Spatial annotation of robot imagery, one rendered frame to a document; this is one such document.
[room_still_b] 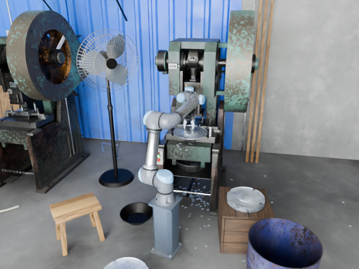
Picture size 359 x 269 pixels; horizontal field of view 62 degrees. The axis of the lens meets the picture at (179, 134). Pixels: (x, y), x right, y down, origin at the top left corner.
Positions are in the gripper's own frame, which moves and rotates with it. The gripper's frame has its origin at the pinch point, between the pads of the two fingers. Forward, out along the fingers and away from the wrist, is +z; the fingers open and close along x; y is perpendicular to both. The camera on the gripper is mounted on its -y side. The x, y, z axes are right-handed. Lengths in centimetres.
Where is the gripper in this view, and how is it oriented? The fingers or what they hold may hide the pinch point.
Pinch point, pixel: (188, 128)
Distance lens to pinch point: 255.5
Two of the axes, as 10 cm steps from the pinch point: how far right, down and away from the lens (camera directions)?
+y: 1.9, -3.8, 9.1
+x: -9.8, -0.6, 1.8
